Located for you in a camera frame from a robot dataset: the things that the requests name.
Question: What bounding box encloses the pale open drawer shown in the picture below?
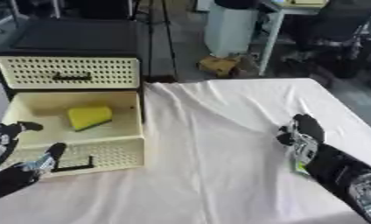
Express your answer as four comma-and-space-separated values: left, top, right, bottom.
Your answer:
0, 91, 148, 179

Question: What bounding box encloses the white desk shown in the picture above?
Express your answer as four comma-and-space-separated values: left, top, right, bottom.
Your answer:
255, 0, 371, 77

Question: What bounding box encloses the yellow sponge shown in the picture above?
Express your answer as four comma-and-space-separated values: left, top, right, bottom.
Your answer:
66, 105, 116, 132

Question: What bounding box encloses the black tripod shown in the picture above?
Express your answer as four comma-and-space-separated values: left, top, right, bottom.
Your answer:
129, 0, 181, 83

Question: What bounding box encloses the pale closed pierced drawer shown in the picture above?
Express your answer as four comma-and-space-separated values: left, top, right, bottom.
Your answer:
0, 55, 143, 90

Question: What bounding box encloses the black cabinet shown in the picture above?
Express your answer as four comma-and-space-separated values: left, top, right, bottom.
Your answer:
0, 17, 151, 123

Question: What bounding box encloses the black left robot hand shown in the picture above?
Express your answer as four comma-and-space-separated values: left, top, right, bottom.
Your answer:
0, 120, 69, 203

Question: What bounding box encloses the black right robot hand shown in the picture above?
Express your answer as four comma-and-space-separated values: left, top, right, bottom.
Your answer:
274, 113, 369, 205

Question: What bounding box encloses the black office chair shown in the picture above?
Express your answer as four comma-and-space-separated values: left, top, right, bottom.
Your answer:
280, 0, 371, 80

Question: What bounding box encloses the tan bag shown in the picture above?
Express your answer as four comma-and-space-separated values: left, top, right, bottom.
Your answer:
196, 54, 246, 79

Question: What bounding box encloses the black handle of open drawer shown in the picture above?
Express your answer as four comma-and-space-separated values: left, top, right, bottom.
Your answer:
49, 155, 97, 173

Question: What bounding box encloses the black handle of closed drawer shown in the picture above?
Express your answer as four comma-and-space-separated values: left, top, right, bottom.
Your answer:
51, 71, 94, 82

